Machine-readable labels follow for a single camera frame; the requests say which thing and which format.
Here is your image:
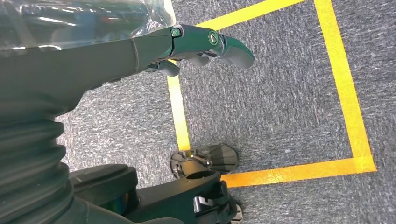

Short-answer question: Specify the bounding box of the yellow floor tape square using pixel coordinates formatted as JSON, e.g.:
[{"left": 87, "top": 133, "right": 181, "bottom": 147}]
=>
[{"left": 167, "top": 0, "right": 378, "bottom": 188}]

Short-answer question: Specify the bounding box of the clear plastic film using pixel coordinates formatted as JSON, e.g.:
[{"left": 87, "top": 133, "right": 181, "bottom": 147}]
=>
[{"left": 0, "top": 0, "right": 177, "bottom": 52}]

